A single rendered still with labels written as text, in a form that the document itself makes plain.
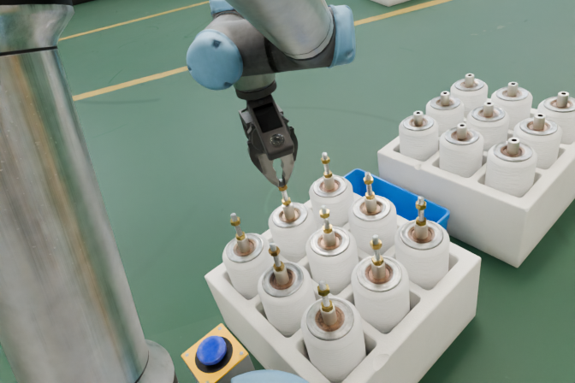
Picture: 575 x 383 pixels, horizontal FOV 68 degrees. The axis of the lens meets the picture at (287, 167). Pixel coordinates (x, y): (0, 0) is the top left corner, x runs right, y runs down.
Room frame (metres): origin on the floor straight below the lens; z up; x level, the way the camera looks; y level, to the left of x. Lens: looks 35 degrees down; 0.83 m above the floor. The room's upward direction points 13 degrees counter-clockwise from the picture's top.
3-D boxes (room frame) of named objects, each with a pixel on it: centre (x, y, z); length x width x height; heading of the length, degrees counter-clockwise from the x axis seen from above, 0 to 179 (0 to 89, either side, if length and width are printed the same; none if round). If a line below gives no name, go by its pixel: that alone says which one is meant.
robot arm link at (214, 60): (0.59, 0.04, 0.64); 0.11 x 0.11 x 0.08; 72
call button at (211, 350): (0.35, 0.16, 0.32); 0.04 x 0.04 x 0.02
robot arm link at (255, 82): (0.69, 0.02, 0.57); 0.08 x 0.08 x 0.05
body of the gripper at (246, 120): (0.69, 0.02, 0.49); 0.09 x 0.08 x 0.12; 12
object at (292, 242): (0.67, 0.02, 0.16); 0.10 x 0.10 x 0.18
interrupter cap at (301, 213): (0.67, 0.02, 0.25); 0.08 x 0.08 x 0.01
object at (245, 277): (0.61, 0.12, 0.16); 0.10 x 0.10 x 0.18
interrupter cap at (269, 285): (0.51, 0.05, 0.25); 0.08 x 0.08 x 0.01
